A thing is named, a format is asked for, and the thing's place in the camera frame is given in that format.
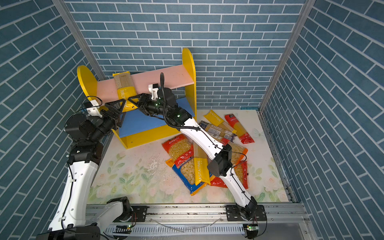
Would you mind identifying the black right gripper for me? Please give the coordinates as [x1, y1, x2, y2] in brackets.
[129, 93, 172, 118]

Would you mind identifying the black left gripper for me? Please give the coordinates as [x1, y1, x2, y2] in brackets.
[89, 100, 125, 145]

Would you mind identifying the yellow Pastatime spaghetti bag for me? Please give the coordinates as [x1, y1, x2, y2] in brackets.
[194, 142, 211, 185]
[113, 72, 137, 113]

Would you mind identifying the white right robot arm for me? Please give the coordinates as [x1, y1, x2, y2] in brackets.
[128, 73, 262, 221]

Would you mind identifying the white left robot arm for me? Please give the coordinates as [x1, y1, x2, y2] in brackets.
[36, 99, 134, 240]

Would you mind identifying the yellow shelf with coloured boards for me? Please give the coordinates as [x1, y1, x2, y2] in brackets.
[76, 47, 198, 150]

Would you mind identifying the blue shell pasta bag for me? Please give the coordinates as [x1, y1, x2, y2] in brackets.
[166, 156, 213, 196]

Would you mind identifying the floral table mat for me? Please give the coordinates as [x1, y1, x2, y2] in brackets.
[88, 110, 289, 204]

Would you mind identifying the red macaroni bag upper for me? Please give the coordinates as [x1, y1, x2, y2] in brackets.
[162, 134, 194, 166]

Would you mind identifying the red labelled spaghetti bag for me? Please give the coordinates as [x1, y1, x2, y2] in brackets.
[211, 134, 230, 146]

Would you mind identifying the dark labelled spaghetti bag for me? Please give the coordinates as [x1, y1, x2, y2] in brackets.
[199, 121, 236, 142]

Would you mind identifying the red spaghetti bag far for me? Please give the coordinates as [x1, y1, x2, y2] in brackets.
[225, 114, 255, 144]

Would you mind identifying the orange macaroni bag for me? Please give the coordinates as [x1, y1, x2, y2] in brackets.
[228, 142, 248, 165]

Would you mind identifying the red fusilli bag lower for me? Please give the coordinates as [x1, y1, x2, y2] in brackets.
[211, 162, 249, 189]

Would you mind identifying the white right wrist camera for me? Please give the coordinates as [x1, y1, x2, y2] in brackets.
[149, 84, 159, 101]

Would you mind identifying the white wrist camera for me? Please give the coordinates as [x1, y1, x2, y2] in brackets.
[83, 100, 102, 118]
[149, 84, 159, 101]

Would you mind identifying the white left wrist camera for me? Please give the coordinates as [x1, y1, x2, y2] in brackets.
[83, 100, 102, 118]

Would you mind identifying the metal base rail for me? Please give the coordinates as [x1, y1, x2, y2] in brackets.
[102, 203, 317, 240]

